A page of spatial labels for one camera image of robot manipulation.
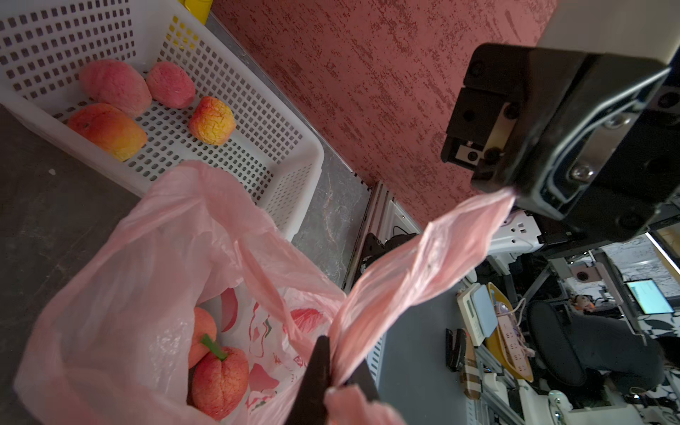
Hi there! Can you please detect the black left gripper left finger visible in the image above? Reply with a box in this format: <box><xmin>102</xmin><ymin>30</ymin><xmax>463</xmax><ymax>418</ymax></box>
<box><xmin>285</xmin><ymin>336</ymin><xmax>331</xmax><ymax>425</ymax></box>

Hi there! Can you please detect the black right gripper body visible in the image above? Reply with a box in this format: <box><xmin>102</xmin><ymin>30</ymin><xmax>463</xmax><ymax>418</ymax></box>
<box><xmin>441</xmin><ymin>44</ymin><xmax>679</xmax><ymax>242</ymax></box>

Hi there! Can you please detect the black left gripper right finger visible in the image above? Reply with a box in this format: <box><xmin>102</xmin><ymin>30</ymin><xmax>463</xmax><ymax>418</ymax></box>
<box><xmin>345</xmin><ymin>361</ymin><xmax>380</xmax><ymax>402</ymax></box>

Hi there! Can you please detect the pink plastic bag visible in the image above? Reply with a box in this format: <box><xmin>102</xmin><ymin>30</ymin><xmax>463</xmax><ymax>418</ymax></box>
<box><xmin>14</xmin><ymin>161</ymin><xmax>515</xmax><ymax>424</ymax></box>

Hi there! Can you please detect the orange red peach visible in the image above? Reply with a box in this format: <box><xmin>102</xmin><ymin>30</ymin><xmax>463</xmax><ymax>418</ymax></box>
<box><xmin>67</xmin><ymin>104</ymin><xmax>148</xmax><ymax>162</ymax></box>

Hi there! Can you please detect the yellow orange peach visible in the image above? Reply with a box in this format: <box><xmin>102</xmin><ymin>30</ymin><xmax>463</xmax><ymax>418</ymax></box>
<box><xmin>189</xmin><ymin>97</ymin><xmax>237</xmax><ymax>146</ymax></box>

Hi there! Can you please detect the pink peach near gripper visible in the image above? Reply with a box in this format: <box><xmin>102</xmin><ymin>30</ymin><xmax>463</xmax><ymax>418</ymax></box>
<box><xmin>146</xmin><ymin>61</ymin><xmax>196</xmax><ymax>109</ymax></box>

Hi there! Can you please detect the yellow pencil cup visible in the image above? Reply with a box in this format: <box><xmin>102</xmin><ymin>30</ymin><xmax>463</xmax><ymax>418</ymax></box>
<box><xmin>179</xmin><ymin>0</ymin><xmax>214</xmax><ymax>25</ymax></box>

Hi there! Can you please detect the white plastic basket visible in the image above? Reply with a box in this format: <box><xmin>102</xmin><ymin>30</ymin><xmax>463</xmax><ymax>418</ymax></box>
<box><xmin>1</xmin><ymin>1</ymin><xmax>324</xmax><ymax>238</ymax></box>

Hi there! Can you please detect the aluminium front rail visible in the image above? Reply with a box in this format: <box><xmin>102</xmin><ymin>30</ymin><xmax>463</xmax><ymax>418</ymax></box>
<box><xmin>342</xmin><ymin>180</ymin><xmax>423</xmax><ymax>389</ymax></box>

